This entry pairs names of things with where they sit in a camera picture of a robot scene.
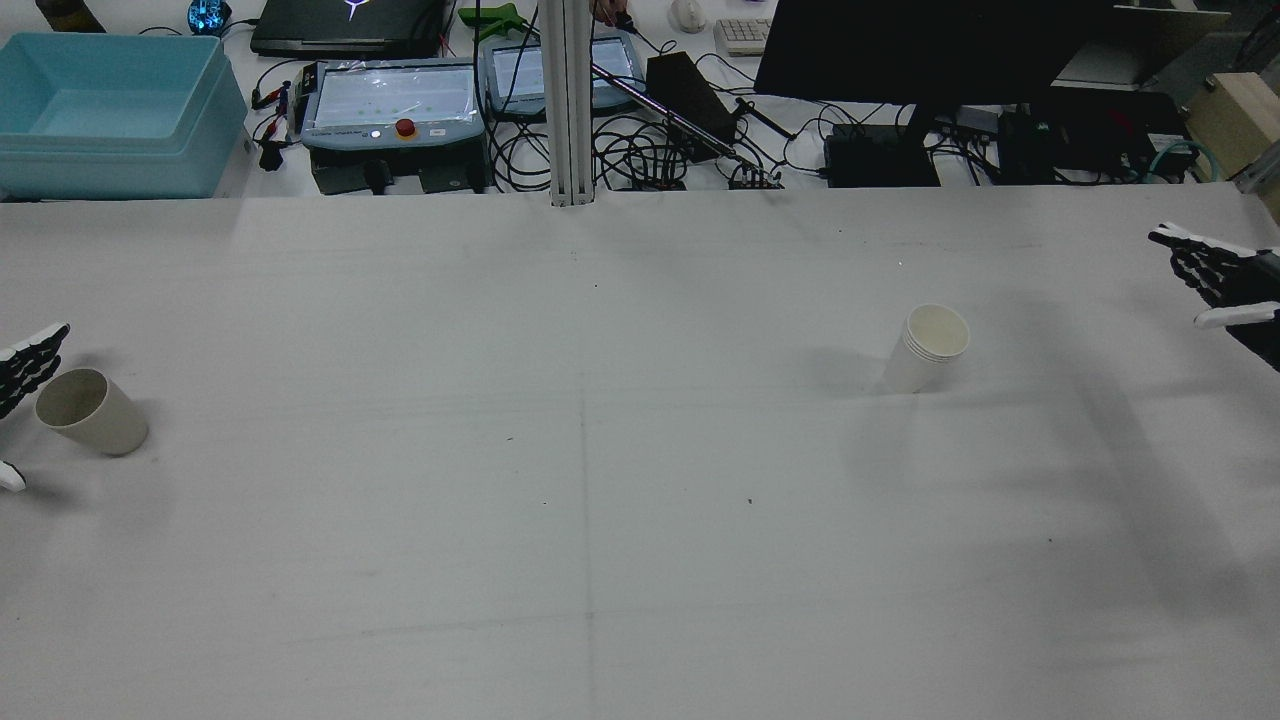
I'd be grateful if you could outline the left black-white robot hand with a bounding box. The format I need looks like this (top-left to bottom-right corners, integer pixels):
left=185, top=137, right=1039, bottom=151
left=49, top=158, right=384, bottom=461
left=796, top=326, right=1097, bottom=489
left=0, top=322, right=72, bottom=494

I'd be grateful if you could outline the right black-white robot hand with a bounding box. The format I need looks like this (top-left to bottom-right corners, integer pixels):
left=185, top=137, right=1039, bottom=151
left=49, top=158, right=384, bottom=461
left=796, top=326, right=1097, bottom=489
left=1148, top=222, right=1280, bottom=373

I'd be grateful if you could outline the white paper cup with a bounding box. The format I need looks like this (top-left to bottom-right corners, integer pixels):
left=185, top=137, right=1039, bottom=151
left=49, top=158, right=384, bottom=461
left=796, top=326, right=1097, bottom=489
left=882, top=303, right=972, bottom=395

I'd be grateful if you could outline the beige plastic cup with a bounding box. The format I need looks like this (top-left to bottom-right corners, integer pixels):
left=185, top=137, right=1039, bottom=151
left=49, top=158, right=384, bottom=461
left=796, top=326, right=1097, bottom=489
left=34, top=367, right=150, bottom=458

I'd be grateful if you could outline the light wooden box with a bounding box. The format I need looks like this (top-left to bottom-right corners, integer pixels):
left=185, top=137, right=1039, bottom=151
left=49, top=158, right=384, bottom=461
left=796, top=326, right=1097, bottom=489
left=1184, top=71, right=1280, bottom=183

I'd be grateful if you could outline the black electronics box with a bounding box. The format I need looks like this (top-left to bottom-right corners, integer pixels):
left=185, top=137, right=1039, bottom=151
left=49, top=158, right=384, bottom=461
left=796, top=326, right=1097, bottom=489
left=998, top=93, right=1188, bottom=185

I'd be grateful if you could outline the light blue plastic bin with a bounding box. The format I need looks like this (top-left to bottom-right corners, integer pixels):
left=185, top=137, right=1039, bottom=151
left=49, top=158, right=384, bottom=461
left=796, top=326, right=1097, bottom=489
left=0, top=31, right=250, bottom=202

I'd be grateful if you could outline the black flat device box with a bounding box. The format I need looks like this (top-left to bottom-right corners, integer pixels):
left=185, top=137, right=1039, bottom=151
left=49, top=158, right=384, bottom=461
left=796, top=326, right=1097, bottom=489
left=824, top=124, right=942, bottom=189

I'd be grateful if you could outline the black computer monitor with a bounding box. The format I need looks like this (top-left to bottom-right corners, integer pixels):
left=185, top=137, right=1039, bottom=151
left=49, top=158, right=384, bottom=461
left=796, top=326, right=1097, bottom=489
left=752, top=0, right=1117, bottom=108

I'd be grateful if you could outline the black pendant stand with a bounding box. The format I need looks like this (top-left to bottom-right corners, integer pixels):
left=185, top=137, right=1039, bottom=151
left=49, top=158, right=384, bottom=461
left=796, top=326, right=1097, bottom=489
left=310, top=148, right=492, bottom=197

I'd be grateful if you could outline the grey robot teach pendant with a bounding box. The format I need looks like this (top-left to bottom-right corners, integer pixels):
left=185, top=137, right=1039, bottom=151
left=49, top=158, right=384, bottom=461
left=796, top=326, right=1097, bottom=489
left=477, top=28, right=647, bottom=122
left=299, top=57, right=489, bottom=154

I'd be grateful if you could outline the black laptop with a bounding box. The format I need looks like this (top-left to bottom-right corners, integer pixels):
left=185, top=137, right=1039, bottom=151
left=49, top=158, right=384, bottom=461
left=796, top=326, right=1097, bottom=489
left=249, top=0, right=453, bottom=59

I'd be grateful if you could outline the black slim pen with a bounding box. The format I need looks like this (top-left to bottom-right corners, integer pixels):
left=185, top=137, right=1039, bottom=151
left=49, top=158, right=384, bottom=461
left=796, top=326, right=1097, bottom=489
left=735, top=97, right=799, bottom=142

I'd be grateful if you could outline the white keyboard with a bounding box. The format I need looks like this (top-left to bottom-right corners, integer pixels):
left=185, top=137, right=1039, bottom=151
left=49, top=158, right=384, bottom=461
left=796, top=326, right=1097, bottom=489
left=713, top=17, right=774, bottom=58

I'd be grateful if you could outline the aluminium profile post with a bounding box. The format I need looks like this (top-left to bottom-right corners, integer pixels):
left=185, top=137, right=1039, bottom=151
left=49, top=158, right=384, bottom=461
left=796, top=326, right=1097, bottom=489
left=536, top=0, right=600, bottom=209

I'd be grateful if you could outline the black cable tangle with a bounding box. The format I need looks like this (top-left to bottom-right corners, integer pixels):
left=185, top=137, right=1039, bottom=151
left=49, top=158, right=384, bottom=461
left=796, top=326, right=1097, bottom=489
left=488, top=105, right=701, bottom=193

